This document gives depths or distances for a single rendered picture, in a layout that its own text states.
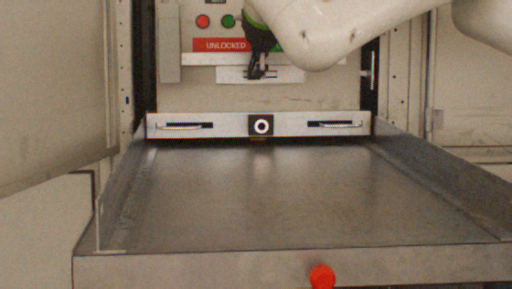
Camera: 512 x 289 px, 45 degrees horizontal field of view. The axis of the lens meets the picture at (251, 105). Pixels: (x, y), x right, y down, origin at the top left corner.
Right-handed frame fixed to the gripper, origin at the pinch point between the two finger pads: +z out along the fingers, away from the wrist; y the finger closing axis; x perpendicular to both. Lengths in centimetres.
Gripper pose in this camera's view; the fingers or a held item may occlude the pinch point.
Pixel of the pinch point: (255, 69)
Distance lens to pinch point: 142.1
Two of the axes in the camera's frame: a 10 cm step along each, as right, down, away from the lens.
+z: -0.8, 3.9, 9.2
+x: 10.0, -0.1, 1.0
